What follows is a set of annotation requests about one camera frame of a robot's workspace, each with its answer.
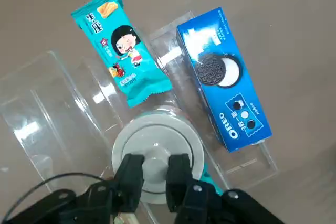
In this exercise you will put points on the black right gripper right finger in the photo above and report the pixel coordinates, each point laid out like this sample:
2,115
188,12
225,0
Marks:
181,182

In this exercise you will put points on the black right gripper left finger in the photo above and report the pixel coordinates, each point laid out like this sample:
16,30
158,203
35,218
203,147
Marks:
128,182

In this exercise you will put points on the blue Oreo cookie box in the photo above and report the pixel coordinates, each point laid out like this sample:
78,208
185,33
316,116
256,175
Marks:
223,90

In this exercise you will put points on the clear acrylic display shelf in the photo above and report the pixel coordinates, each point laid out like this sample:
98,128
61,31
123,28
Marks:
39,103

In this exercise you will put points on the teal snack packet orange print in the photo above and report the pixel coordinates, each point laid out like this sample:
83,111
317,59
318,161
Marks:
210,178

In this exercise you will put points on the teal snack packet cartoon girl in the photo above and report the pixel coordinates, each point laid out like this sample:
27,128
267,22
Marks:
123,51

